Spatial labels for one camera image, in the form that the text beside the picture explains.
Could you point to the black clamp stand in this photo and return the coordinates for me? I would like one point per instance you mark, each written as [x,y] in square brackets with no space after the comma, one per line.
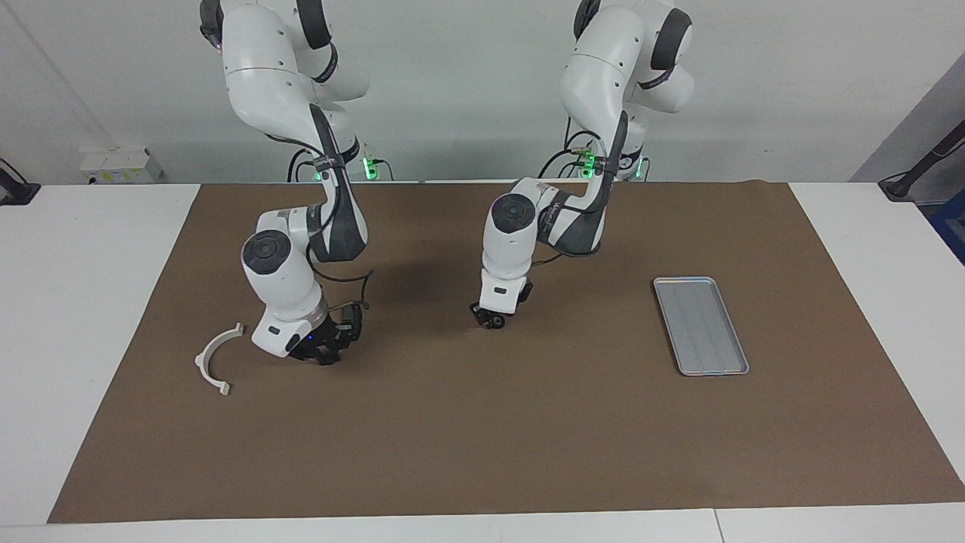
[916,170]
[15,188]

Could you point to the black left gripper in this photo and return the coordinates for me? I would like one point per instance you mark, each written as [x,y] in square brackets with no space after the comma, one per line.
[526,291]

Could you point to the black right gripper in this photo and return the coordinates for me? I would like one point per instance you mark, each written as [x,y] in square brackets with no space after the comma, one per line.
[343,328]

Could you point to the white wall socket box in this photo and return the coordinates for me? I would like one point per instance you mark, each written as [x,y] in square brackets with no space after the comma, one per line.
[121,166]

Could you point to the blue crate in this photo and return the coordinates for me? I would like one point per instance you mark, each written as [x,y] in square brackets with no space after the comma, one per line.
[951,230]

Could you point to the brown table mat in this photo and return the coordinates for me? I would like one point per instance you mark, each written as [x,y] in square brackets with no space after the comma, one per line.
[482,422]

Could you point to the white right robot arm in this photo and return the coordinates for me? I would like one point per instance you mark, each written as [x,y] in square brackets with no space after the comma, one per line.
[279,90]

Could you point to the large black bearing gear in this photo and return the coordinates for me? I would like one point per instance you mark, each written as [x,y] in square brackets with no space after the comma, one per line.
[495,321]

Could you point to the silver metal tray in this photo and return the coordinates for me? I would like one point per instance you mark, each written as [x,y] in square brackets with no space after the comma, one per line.
[701,326]

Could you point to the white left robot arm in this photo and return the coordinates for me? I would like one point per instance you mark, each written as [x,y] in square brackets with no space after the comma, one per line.
[603,83]

